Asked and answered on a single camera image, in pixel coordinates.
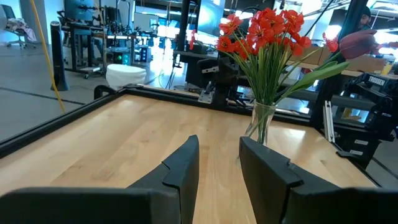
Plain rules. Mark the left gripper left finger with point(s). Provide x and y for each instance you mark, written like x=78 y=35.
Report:
x=174 y=186

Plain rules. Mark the red flower spray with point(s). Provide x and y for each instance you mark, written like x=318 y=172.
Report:
x=273 y=25
x=230 y=25

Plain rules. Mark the office chair with clothes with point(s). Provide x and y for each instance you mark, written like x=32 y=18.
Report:
x=17 y=26

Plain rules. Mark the black tower fan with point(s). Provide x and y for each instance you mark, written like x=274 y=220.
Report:
x=59 y=56

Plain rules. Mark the white container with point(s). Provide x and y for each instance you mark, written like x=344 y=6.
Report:
x=126 y=76

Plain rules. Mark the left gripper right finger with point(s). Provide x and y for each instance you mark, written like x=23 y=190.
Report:
x=270 y=186

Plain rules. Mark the black boxy device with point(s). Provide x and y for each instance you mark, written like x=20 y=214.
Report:
x=220 y=77

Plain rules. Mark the silver aluminium bar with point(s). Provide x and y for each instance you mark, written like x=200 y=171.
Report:
x=328 y=121

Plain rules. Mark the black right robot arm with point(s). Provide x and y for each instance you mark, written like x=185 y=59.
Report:
x=373 y=93

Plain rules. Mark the clear glass vase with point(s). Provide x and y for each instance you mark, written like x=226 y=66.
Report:
x=262 y=121

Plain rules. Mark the dark red tulip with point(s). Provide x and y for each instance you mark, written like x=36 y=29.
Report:
x=357 y=45

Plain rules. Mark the cardboard box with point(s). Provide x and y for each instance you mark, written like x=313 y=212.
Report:
x=363 y=63

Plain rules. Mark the person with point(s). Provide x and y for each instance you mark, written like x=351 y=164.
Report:
x=365 y=18

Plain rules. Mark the black equipment cart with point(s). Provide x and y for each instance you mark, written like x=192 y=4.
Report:
x=84 y=37

